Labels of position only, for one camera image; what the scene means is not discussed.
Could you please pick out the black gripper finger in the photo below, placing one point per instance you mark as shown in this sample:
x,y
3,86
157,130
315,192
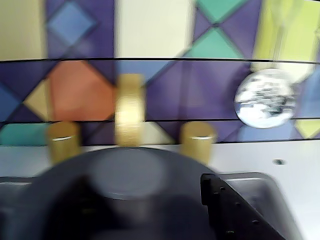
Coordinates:
x,y
225,215
85,205

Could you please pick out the gray sink basin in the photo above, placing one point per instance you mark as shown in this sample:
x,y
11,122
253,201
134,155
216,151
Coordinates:
x,y
262,190

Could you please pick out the gray cooking pot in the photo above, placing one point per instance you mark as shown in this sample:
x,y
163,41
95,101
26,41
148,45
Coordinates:
x,y
130,172

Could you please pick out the blue toy kitchen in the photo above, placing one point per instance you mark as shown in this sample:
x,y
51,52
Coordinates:
x,y
250,156

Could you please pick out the gold tap knob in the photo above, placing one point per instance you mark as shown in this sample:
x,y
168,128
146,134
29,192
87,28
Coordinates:
x,y
198,141
63,142

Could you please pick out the gold faucet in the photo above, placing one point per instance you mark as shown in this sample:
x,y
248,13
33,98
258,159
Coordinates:
x,y
129,110

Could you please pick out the metal skimmer spoon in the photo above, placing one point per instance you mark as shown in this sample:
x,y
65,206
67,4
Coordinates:
x,y
265,100

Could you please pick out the colourful tile backsplash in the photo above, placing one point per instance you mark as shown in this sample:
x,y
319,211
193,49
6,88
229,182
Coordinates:
x,y
175,87

